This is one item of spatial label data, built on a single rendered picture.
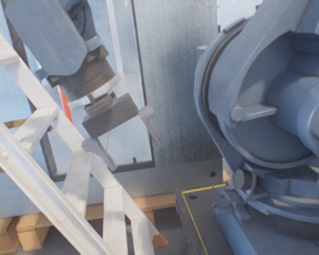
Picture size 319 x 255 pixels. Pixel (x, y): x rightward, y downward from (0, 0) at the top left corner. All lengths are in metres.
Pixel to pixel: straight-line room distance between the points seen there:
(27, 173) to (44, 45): 0.35
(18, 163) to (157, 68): 0.85
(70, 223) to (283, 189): 0.58
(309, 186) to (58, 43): 0.65
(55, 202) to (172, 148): 0.86
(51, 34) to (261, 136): 0.47
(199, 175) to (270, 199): 0.88
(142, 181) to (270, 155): 1.05
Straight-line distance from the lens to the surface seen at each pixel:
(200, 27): 1.41
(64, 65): 0.57
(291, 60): 0.61
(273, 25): 0.53
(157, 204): 1.57
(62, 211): 0.82
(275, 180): 0.76
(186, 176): 1.61
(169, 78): 1.39
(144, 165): 1.53
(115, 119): 0.65
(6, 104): 1.53
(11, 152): 0.77
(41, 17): 0.58
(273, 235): 0.88
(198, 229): 1.11
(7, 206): 1.80
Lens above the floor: 1.08
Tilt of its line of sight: 20 degrees down
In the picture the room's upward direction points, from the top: 7 degrees counter-clockwise
